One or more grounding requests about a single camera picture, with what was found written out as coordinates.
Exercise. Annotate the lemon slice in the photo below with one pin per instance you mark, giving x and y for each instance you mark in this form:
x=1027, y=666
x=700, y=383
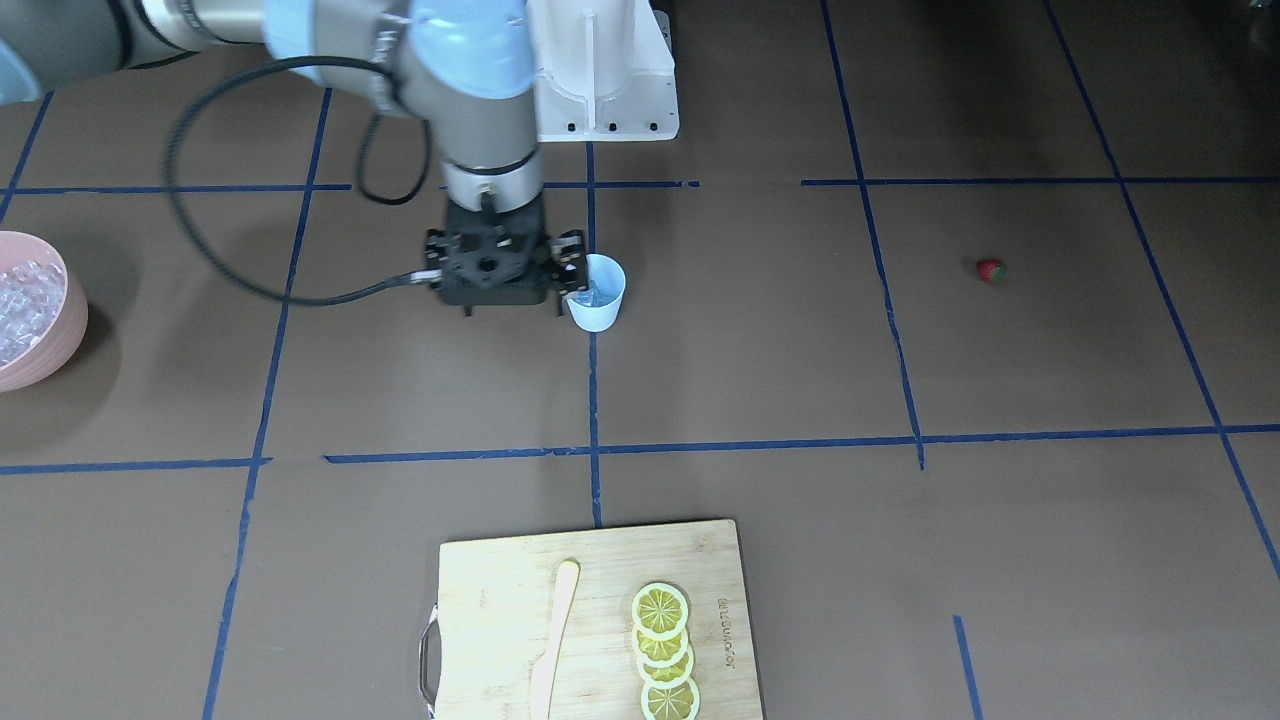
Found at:
x=659, y=652
x=679, y=702
x=667, y=676
x=660, y=611

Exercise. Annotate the clear ice cubes pile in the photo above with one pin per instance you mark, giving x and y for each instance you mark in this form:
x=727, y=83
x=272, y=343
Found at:
x=31, y=296

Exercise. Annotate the red strawberry on table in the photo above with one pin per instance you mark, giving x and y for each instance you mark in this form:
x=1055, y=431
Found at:
x=991, y=270

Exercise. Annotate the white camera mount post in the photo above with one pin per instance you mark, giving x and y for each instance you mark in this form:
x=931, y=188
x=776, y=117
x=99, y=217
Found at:
x=606, y=71

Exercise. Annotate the bamboo cutting board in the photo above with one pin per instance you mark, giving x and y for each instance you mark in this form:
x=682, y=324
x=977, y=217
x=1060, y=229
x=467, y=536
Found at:
x=492, y=613

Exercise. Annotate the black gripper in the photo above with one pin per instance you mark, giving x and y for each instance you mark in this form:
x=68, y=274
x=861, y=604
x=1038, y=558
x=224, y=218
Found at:
x=567, y=256

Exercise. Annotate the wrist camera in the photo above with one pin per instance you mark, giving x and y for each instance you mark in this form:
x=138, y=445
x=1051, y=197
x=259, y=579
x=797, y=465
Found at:
x=488, y=268

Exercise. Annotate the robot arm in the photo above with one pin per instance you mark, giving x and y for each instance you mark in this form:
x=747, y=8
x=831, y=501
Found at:
x=464, y=70

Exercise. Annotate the pink bowl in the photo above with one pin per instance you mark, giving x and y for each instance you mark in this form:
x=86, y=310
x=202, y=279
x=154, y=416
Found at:
x=65, y=334

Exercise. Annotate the light blue plastic cup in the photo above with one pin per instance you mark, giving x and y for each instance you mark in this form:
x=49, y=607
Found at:
x=596, y=308

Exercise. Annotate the yellow plastic knife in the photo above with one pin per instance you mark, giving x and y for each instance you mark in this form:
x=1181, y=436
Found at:
x=543, y=671

